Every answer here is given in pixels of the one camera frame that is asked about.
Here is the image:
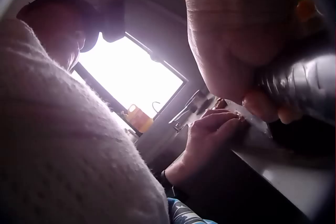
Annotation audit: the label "person's left fingers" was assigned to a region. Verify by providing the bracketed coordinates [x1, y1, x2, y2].
[193, 108, 250, 140]

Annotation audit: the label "window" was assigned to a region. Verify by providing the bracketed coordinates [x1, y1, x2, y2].
[70, 32, 189, 136]

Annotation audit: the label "brown food piece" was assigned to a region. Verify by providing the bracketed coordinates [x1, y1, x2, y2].
[214, 98, 227, 110]

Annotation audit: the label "black wrist band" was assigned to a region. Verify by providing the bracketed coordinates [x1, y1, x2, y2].
[161, 169, 176, 191]

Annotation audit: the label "person's body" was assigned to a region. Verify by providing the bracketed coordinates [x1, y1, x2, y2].
[0, 19, 171, 224]

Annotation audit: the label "person's left hand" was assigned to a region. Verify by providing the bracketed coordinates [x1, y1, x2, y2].
[166, 108, 250, 186]

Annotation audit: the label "person's right fingers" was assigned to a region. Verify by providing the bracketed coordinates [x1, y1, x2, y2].
[241, 90, 303, 125]

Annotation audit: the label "person's right hand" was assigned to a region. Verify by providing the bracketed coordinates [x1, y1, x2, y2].
[175, 0, 334, 125]

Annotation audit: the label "yellow plastic bottle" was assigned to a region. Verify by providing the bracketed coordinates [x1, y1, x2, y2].
[127, 104, 154, 133]

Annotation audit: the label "curved metal tap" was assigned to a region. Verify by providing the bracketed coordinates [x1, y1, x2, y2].
[152, 101, 162, 119]

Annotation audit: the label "person's legs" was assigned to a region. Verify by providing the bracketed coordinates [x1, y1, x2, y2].
[167, 197, 208, 224]

